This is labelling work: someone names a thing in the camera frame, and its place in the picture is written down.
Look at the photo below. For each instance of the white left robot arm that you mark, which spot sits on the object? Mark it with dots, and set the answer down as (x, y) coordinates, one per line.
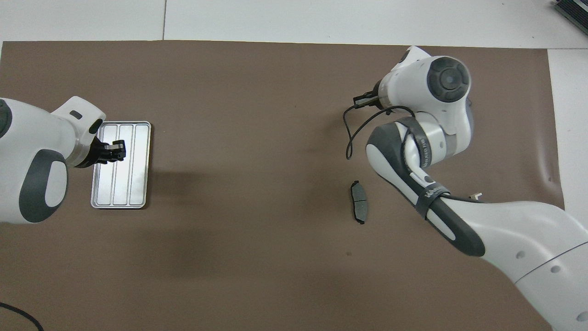
(27, 151)

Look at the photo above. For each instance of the grey ribbed device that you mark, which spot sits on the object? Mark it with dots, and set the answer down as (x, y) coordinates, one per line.
(576, 11)

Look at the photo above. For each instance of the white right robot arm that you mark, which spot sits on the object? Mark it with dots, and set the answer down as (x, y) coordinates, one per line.
(505, 230)

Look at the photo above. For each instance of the white curved plastic bracket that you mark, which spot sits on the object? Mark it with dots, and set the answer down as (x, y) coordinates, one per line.
(477, 196)

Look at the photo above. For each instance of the dark grey brake pad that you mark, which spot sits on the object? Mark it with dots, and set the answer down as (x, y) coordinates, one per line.
(359, 204)

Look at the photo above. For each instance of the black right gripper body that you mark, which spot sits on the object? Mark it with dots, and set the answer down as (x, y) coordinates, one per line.
(375, 99)

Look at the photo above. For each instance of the silver metal tray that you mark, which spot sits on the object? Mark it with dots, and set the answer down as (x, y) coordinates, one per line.
(133, 174)

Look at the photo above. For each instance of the brown table mat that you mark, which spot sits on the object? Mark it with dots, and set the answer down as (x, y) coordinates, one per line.
(252, 138)

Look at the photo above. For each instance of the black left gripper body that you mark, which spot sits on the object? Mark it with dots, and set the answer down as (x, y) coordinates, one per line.
(94, 154)

